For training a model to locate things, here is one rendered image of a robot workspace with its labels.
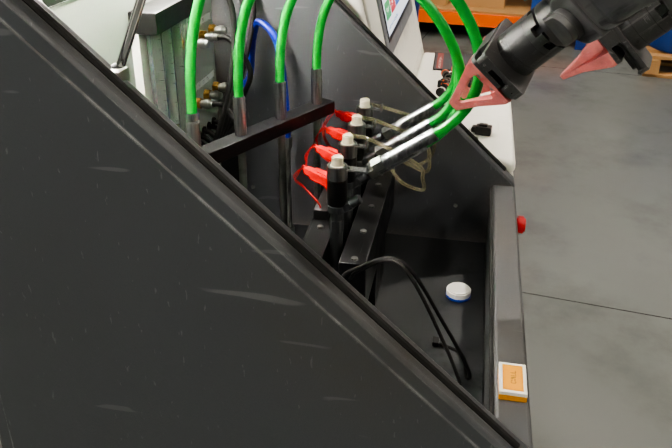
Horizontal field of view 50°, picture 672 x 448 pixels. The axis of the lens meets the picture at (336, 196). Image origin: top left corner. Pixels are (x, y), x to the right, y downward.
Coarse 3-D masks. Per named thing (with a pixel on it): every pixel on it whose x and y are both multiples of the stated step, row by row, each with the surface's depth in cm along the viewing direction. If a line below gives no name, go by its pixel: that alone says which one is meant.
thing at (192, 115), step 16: (464, 0) 84; (192, 16) 91; (464, 16) 84; (192, 32) 92; (192, 48) 93; (192, 64) 94; (192, 80) 95; (192, 96) 96; (192, 112) 97; (464, 112) 89; (448, 128) 90
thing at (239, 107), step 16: (416, 0) 93; (240, 16) 98; (432, 16) 93; (240, 32) 99; (448, 32) 94; (240, 48) 100; (448, 48) 95; (240, 64) 101; (464, 64) 96; (240, 80) 102; (240, 96) 103; (240, 112) 104; (240, 128) 105; (432, 144) 101
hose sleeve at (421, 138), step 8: (432, 128) 92; (416, 136) 92; (424, 136) 92; (432, 136) 91; (408, 144) 93; (416, 144) 92; (424, 144) 92; (392, 152) 94; (400, 152) 93; (408, 152) 93; (384, 160) 94; (392, 160) 94; (400, 160) 94
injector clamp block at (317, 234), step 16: (384, 176) 122; (368, 192) 117; (384, 192) 117; (368, 208) 112; (384, 208) 114; (320, 224) 107; (352, 224) 107; (368, 224) 107; (384, 224) 117; (304, 240) 103; (320, 240) 103; (352, 240) 103; (368, 240) 103; (384, 240) 119; (320, 256) 99; (352, 256) 98; (368, 256) 99; (368, 272) 100; (368, 288) 102
